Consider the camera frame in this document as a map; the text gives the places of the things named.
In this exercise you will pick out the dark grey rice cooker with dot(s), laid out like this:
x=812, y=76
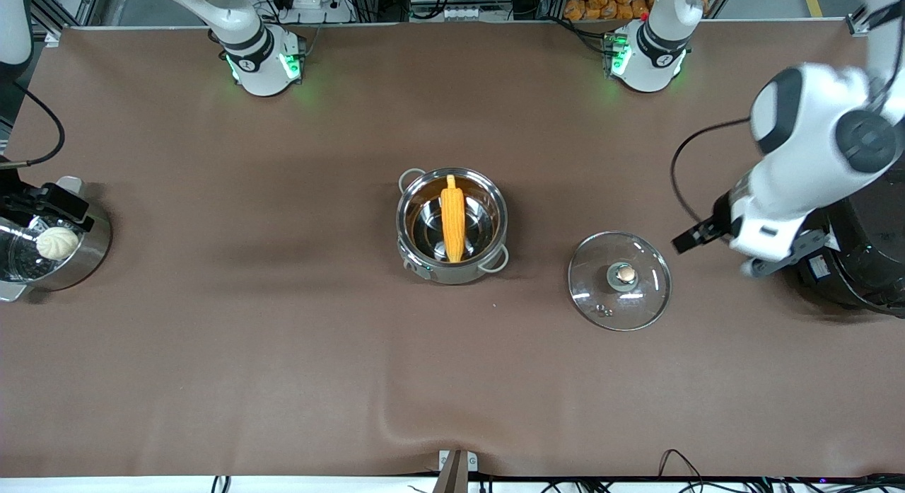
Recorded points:
x=870, y=267

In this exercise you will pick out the aluminium frame profile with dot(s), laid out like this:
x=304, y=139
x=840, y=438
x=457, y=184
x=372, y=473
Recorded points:
x=866, y=19

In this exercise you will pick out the bag of orange bread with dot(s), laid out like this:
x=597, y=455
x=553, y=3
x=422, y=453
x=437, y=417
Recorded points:
x=608, y=1

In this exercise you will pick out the brown table mat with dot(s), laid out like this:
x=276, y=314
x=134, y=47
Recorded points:
x=452, y=380

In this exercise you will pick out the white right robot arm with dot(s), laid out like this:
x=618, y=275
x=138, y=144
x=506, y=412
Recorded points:
x=247, y=54

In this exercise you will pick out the white steamed bun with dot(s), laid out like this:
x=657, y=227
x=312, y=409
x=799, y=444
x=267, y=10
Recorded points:
x=58, y=243

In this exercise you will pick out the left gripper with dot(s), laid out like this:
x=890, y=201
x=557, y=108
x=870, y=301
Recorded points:
x=718, y=220

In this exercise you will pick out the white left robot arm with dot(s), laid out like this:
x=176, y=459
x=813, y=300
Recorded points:
x=806, y=125

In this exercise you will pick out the glass pot lid with knob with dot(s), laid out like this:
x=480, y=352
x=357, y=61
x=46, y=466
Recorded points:
x=601, y=288

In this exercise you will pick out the yellow corn cob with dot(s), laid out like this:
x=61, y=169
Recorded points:
x=452, y=217

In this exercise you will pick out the steel steamer pot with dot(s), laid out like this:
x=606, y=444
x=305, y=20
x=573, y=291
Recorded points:
x=88, y=256

